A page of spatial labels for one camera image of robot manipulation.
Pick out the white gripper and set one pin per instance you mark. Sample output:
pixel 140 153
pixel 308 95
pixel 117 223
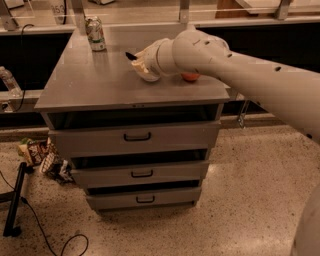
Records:
pixel 151 60

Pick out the black rxbar chocolate bar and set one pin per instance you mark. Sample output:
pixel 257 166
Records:
pixel 130 56

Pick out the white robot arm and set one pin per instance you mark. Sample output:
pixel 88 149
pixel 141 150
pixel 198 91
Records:
pixel 291 94

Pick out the white bowl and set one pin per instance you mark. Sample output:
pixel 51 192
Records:
pixel 147 76

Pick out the red apple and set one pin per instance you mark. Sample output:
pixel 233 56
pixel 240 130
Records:
pixel 190 77

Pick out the grey drawer cabinet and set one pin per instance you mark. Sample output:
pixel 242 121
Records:
pixel 90 89

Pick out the top grey drawer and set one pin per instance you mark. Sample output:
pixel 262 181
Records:
pixel 105 141

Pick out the grey drawer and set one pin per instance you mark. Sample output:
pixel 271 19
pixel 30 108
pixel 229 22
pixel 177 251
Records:
pixel 140 174
pixel 144 198
pixel 105 141

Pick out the middle grey drawer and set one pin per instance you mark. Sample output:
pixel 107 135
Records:
pixel 140 174

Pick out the clear plastic bottle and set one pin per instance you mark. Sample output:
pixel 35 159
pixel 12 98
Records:
pixel 10 82

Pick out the checkered snack bag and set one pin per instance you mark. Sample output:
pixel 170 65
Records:
pixel 56 168

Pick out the brown snack bag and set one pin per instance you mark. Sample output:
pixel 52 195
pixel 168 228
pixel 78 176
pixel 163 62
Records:
pixel 33 151

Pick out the bottom grey drawer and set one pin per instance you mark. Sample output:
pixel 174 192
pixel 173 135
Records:
pixel 144 198

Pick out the black stand leg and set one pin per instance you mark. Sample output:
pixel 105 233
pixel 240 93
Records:
pixel 13 197

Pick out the metal rail bracket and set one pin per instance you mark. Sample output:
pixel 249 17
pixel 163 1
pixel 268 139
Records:
pixel 242 113

